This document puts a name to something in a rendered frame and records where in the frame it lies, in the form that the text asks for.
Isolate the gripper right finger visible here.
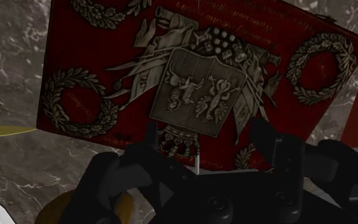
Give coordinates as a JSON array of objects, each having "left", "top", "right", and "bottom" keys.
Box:
[{"left": 249, "top": 118, "right": 358, "bottom": 224}]

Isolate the red book with silver crest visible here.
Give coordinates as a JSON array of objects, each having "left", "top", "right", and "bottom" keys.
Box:
[{"left": 36, "top": 0, "right": 358, "bottom": 173}]

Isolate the brown round object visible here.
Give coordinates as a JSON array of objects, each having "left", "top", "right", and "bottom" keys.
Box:
[{"left": 34, "top": 188, "right": 134, "bottom": 224}]

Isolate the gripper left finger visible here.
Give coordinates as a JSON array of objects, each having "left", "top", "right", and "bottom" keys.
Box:
[{"left": 59, "top": 121, "right": 198, "bottom": 224}]

